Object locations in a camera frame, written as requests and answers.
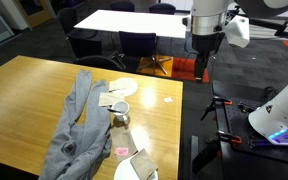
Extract orange black clamp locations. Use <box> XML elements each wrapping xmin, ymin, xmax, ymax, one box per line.
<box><xmin>199</xmin><ymin>95</ymin><xmax>234</xmax><ymax>122</ymax></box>
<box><xmin>192</xmin><ymin>130</ymin><xmax>243</xmax><ymax>174</ymax></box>

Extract grey sweat garment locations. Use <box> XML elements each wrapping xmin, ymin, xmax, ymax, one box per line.
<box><xmin>38</xmin><ymin>69</ymin><xmax>114</xmax><ymax>180</ymax></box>

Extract black metal bar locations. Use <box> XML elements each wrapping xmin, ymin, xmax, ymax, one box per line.
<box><xmin>249</xmin><ymin>17</ymin><xmax>288</xmax><ymax>37</ymax></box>

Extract white meeting table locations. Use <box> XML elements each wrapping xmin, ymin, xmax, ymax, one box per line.
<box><xmin>73</xmin><ymin>9</ymin><xmax>189</xmax><ymax>40</ymax></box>

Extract white paper plate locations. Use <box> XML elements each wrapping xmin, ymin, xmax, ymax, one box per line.
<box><xmin>109</xmin><ymin>77</ymin><xmax>139</xmax><ymax>98</ymax></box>
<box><xmin>113</xmin><ymin>154</ymin><xmax>159</xmax><ymax>180</ymax></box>

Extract white ceramic mug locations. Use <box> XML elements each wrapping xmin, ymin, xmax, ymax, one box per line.
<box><xmin>111</xmin><ymin>100</ymin><xmax>131</xmax><ymax>124</ymax></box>

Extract wooden door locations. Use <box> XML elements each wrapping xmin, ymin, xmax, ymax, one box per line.
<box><xmin>14</xmin><ymin>0</ymin><xmax>57</xmax><ymax>30</ymax></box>

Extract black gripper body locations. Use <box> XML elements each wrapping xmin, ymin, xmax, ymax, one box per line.
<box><xmin>192</xmin><ymin>32</ymin><xmax>226</xmax><ymax>62</ymax></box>

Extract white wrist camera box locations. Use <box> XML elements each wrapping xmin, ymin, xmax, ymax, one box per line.
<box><xmin>224</xmin><ymin>14</ymin><xmax>251</xmax><ymax>49</ymax></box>

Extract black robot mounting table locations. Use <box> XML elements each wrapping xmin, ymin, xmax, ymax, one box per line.
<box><xmin>213</xmin><ymin>79</ymin><xmax>288</xmax><ymax>180</ymax></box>

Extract black office chair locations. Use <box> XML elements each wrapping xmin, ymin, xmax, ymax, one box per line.
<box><xmin>148</xmin><ymin>2</ymin><xmax>177</xmax><ymax>16</ymax></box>
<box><xmin>57</xmin><ymin>6</ymin><xmax>103</xmax><ymax>58</ymax></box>
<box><xmin>118</xmin><ymin>30</ymin><xmax>159</xmax><ymax>76</ymax></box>
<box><xmin>73</xmin><ymin>54</ymin><xmax>124</xmax><ymax>71</ymax></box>
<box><xmin>109</xmin><ymin>0</ymin><xmax>136</xmax><ymax>13</ymax></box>

